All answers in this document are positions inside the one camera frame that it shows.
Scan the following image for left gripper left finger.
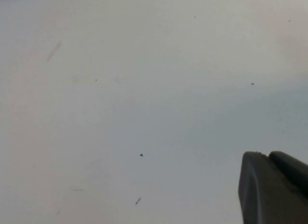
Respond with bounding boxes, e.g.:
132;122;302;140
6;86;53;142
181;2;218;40
238;151;308;224

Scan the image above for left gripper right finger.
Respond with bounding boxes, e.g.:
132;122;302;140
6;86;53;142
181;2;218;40
268;150;308;195

